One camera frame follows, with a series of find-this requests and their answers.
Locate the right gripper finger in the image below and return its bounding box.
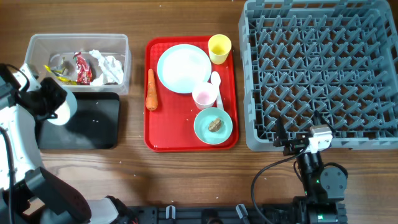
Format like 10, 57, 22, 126
273, 116, 288, 146
313, 110, 336, 134

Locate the light blue rice bowl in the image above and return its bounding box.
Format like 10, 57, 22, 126
47, 88, 77, 126

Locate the yellow snack wrapper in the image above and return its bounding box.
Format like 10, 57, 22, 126
44, 57, 77, 85

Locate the red snack wrapper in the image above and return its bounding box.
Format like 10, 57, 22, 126
73, 52, 93, 85

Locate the white tissue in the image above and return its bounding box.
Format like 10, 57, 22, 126
89, 50, 124, 86

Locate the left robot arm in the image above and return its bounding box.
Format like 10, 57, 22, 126
1, 63, 139, 223

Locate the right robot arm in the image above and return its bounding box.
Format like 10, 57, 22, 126
270, 111, 348, 224

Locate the grey dishwasher rack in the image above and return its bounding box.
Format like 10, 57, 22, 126
239, 1, 397, 151

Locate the black plastic bin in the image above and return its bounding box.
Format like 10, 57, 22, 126
35, 92, 121, 150

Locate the clear plastic bin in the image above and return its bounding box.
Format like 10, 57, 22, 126
24, 34, 132, 95

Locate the brown food scrap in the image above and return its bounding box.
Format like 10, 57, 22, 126
208, 118, 223, 133

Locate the teal bowl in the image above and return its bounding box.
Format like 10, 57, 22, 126
193, 107, 233, 145

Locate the pink plastic cup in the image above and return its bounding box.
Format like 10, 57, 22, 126
192, 82, 218, 110

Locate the white plastic spoon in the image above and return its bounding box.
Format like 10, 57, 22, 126
210, 71, 224, 110

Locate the orange carrot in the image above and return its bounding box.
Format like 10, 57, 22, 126
146, 68, 158, 111

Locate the yellow plastic cup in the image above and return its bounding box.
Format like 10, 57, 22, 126
208, 34, 232, 65

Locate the light blue plate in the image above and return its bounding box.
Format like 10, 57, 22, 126
156, 44, 212, 94

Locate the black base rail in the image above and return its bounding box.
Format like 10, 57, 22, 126
124, 203, 348, 224

